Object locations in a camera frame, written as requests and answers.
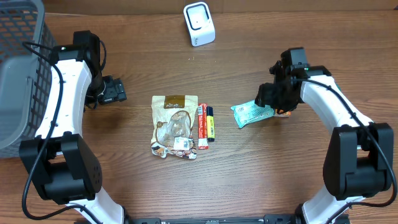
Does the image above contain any orange tissue pack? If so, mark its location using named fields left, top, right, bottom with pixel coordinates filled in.
left=274, top=109, right=291, bottom=118

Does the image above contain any teal tissue pack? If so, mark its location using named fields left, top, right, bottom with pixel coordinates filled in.
left=231, top=100, right=275, bottom=128

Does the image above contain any brown snack pouch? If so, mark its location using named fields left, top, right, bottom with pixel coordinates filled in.
left=150, top=95, right=198, bottom=160

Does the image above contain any yellow highlighter marker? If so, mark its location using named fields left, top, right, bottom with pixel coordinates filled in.
left=206, top=106, right=215, bottom=142

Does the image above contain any red snack stick packet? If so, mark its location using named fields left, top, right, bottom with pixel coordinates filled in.
left=198, top=103, right=209, bottom=150

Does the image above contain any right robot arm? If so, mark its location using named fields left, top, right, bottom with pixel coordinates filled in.
left=255, top=47, right=397, bottom=224

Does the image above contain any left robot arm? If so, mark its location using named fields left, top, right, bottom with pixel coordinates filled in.
left=19, top=30, right=131, bottom=223

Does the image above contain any white barcode scanner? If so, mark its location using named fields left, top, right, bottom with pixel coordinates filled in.
left=183, top=1, right=216, bottom=47

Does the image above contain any grey plastic mesh basket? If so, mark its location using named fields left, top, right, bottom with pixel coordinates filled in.
left=1, top=0, right=57, bottom=158

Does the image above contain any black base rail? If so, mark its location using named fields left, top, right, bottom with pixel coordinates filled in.
left=124, top=214, right=351, bottom=224

